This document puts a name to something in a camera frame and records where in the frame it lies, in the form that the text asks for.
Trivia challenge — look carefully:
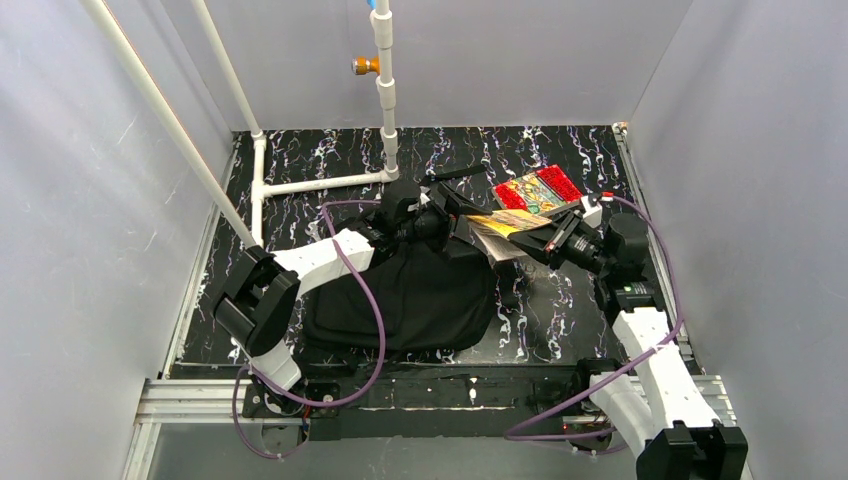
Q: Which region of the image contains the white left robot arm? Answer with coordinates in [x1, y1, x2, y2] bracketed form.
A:
[213, 178, 495, 396]

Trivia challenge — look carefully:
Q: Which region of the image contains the aluminium rail frame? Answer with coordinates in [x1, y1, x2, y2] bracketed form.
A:
[122, 122, 757, 480]

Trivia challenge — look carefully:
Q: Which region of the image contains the yellow picture cover book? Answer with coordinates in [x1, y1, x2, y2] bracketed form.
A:
[465, 209, 552, 262]

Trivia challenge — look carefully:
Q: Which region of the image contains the orange knob on pipe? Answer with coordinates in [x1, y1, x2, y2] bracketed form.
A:
[351, 56, 381, 76]

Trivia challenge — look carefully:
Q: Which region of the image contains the white PVC pipe frame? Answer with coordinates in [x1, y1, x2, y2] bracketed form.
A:
[79, 0, 401, 260]

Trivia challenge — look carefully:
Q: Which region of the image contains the red colourful cover book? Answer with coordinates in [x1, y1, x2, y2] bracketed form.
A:
[492, 165, 583, 217]

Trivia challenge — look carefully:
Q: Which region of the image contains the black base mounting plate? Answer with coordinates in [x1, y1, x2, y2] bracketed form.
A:
[238, 363, 574, 441]

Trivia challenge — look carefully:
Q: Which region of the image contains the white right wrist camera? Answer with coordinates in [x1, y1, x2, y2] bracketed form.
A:
[580, 193, 603, 229]

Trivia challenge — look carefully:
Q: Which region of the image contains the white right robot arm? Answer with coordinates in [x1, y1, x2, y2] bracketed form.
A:
[507, 212, 752, 479]

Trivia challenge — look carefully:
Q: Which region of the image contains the black student backpack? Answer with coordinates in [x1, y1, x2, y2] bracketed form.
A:
[301, 165, 498, 356]

